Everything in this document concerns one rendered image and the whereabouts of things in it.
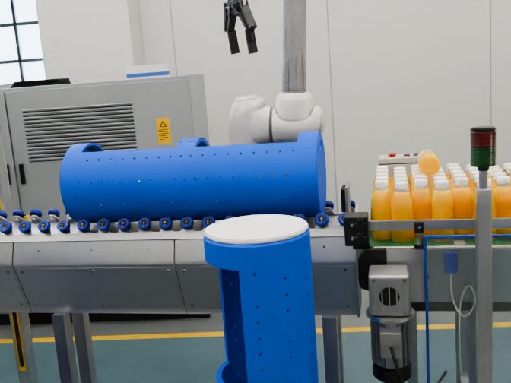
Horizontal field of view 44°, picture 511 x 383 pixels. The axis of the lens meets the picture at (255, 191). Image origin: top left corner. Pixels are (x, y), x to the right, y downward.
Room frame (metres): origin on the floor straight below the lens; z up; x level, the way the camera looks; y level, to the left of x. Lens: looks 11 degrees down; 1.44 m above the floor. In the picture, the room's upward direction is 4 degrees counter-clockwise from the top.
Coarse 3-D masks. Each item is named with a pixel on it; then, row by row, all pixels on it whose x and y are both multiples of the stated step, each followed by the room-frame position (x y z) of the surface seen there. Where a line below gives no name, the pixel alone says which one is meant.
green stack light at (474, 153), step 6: (474, 150) 1.62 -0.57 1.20; (480, 150) 1.60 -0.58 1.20; (486, 150) 1.60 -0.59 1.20; (492, 150) 1.60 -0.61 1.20; (474, 156) 1.61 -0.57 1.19; (480, 156) 1.60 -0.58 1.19; (486, 156) 1.60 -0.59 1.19; (492, 156) 1.60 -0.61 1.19; (474, 162) 1.62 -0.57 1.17; (480, 162) 1.61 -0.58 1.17; (486, 162) 1.60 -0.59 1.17; (492, 162) 1.60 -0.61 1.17
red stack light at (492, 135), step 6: (474, 132) 1.62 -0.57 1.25; (480, 132) 1.61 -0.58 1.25; (486, 132) 1.60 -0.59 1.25; (492, 132) 1.60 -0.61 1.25; (474, 138) 1.61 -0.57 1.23; (480, 138) 1.60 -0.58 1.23; (486, 138) 1.60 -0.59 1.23; (492, 138) 1.60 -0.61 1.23; (474, 144) 1.61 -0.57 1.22; (480, 144) 1.60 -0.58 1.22; (486, 144) 1.60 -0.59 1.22; (492, 144) 1.60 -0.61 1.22
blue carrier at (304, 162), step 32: (64, 160) 2.16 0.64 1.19; (96, 160) 2.13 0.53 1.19; (128, 160) 2.11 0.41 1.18; (160, 160) 2.08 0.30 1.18; (192, 160) 2.05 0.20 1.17; (224, 160) 2.03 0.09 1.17; (256, 160) 2.00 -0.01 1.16; (288, 160) 1.98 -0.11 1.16; (320, 160) 2.05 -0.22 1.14; (64, 192) 2.12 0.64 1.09; (96, 192) 2.10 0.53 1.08; (128, 192) 2.08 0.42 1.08; (160, 192) 2.05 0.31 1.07; (192, 192) 2.03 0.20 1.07; (224, 192) 2.01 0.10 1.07; (256, 192) 1.99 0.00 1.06; (288, 192) 1.96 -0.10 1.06; (320, 192) 2.00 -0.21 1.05
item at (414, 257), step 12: (372, 252) 1.82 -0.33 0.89; (384, 252) 1.81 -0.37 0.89; (396, 252) 1.81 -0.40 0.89; (408, 252) 1.80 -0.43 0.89; (420, 252) 1.79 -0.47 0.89; (360, 264) 1.83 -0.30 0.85; (372, 264) 1.82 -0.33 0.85; (384, 264) 1.81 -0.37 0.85; (396, 264) 1.81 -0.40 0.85; (408, 264) 1.80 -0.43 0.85; (420, 264) 1.79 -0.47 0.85; (360, 276) 1.83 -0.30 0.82; (420, 276) 1.79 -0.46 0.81; (420, 288) 1.79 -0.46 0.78; (420, 300) 1.79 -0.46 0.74
